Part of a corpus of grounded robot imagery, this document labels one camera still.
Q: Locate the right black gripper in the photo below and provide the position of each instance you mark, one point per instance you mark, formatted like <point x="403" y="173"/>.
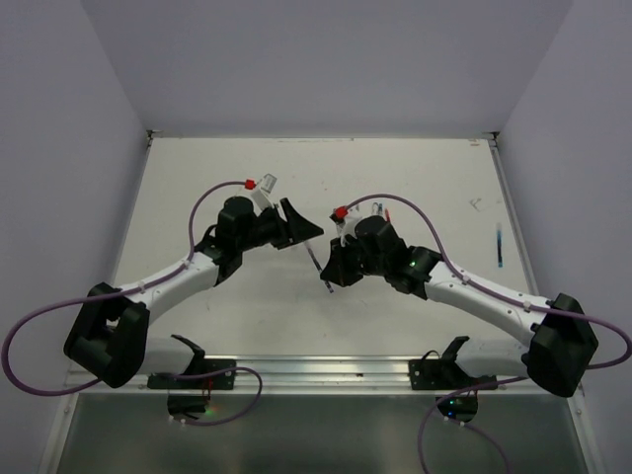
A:
<point x="337" y="268"/>

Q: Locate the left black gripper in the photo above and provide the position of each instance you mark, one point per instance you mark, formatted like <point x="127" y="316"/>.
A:
<point x="293" y="228"/>

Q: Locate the purple pen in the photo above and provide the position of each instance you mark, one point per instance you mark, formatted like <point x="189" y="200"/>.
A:
<point x="317" y="266"/>

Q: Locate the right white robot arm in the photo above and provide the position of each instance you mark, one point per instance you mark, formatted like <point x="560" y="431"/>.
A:
<point x="543" y="345"/>

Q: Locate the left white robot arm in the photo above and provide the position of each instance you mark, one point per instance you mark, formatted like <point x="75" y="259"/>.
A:
<point x="109" y="337"/>

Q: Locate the blue white pen far right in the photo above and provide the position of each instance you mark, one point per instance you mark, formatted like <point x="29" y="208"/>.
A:
<point x="499" y="245"/>

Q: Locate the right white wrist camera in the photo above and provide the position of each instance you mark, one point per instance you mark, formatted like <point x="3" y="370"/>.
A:
<point x="346" y="220"/>

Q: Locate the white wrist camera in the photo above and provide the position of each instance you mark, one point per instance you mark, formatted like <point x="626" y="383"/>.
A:
<point x="261" y="193"/>
<point x="346" y="220"/>

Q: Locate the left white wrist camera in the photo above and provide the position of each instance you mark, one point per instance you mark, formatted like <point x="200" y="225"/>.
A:
<point x="261" y="193"/>

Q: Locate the aluminium front rail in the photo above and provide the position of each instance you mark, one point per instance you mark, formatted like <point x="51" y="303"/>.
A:
<point x="311" y="375"/>

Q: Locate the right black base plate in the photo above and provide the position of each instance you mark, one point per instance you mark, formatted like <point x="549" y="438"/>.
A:
<point x="437" y="374"/>

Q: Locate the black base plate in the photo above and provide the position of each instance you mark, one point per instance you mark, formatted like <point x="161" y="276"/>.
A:
<point x="437" y="374"/>
<point x="201" y="374"/>

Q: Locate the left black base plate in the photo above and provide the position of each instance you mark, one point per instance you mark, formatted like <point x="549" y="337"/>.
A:
<point x="201" y="374"/>

